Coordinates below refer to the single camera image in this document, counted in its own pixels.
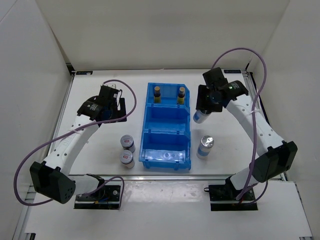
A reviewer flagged blue label shaker silver lid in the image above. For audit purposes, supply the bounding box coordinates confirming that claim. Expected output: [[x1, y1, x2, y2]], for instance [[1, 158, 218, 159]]
[[193, 109, 212, 124]]

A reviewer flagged yellow label bottle gold cap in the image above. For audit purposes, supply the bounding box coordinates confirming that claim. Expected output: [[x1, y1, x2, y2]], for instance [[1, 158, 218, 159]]
[[177, 87, 185, 105]]

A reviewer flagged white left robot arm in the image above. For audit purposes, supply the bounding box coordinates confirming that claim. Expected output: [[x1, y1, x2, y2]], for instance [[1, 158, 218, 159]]
[[30, 85, 126, 204]]

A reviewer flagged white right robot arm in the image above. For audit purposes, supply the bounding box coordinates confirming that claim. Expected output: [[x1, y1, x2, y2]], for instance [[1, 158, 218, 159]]
[[193, 67, 298, 201]]

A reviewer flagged red label spice jar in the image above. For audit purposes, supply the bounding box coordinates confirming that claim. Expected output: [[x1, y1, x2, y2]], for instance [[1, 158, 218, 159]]
[[120, 134, 136, 153], [119, 150, 135, 169]]

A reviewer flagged blue bin near compartment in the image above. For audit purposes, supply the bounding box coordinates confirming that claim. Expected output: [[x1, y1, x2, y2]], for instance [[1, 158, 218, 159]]
[[138, 130, 192, 171]]

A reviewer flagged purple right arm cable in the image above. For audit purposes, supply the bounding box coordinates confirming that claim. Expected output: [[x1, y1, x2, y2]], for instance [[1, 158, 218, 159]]
[[211, 47, 270, 207]]

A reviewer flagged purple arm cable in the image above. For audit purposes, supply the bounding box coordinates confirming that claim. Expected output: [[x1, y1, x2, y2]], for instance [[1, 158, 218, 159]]
[[211, 47, 270, 207], [13, 79, 137, 210]]

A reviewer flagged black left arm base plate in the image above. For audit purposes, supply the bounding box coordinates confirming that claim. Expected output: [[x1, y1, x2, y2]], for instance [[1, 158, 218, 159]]
[[73, 181, 123, 210]]

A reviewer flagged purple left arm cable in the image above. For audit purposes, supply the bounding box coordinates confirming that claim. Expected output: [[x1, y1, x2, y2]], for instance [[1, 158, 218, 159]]
[[13, 79, 137, 210]]

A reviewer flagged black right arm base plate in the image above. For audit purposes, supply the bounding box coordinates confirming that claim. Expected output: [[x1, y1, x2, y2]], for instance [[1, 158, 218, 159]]
[[203, 184, 258, 212]]

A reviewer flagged aluminium table frame rail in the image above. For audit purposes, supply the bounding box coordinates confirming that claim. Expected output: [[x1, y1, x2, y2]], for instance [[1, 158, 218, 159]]
[[25, 69, 313, 240]]

